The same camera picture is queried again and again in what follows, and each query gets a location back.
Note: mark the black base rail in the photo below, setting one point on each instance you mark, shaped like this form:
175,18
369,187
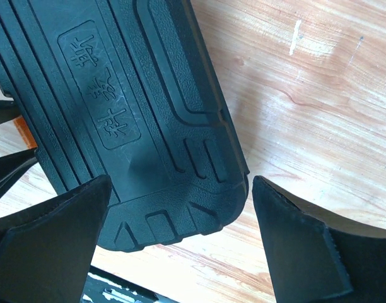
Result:
101,286

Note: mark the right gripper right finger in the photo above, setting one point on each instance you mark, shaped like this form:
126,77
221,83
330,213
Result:
316,255

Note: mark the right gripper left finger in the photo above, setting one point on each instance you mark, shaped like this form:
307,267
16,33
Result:
46,249

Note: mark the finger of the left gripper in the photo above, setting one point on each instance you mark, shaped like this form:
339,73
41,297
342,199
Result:
13,166
8,110

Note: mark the black plastic tool case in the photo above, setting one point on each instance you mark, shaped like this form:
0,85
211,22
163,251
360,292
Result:
127,89

